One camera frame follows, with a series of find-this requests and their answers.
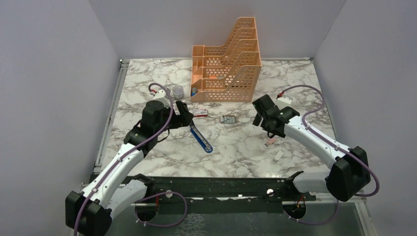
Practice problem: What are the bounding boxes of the pink white small stapler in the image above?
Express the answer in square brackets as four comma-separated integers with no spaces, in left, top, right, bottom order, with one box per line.
[264,138,277,148]

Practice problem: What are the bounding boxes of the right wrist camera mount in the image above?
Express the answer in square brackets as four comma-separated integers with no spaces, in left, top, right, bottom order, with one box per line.
[275,95,293,109]

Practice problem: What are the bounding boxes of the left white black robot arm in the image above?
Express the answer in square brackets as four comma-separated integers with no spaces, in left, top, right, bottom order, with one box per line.
[65,100,193,236]

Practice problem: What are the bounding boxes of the staple tray with staples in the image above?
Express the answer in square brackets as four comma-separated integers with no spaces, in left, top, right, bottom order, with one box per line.
[219,115,238,124]

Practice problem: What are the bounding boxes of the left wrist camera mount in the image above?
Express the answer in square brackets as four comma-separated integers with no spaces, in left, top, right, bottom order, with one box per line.
[153,89,171,108]

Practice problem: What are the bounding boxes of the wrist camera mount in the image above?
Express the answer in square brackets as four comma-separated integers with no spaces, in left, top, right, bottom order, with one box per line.
[275,95,293,109]
[153,89,171,108]

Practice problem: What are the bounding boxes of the aluminium front rail frame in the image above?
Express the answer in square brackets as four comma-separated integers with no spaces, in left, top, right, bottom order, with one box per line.
[68,180,375,236]

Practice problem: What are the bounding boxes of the red white staple box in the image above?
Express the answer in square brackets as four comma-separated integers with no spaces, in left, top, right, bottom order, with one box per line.
[192,107,208,118]

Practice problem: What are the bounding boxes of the orange plastic file organizer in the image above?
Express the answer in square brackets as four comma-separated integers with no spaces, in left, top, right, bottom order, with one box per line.
[190,17,262,102]

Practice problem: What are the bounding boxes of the left aluminium side rail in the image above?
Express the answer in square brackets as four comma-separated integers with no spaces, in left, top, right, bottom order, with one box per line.
[92,59,130,174]

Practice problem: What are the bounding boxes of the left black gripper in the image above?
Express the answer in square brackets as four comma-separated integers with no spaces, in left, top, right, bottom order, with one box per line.
[155,100,194,135]

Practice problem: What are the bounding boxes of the clear plastic jar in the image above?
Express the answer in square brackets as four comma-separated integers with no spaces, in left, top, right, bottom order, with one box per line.
[172,85,184,100]

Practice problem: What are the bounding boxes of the blue item in organizer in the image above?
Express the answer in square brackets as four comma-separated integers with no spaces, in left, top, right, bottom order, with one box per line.
[191,88,198,96]

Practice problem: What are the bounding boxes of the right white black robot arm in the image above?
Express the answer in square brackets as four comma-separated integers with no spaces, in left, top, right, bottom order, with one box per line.
[252,95,371,202]

